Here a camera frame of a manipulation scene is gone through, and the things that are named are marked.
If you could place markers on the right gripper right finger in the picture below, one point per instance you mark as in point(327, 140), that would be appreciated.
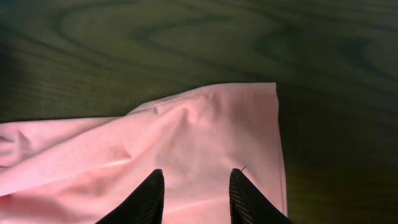
point(248, 205)

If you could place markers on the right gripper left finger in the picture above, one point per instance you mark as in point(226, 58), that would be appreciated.
point(144, 205)

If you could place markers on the pink printed t-shirt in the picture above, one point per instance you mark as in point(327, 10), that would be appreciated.
point(78, 170)

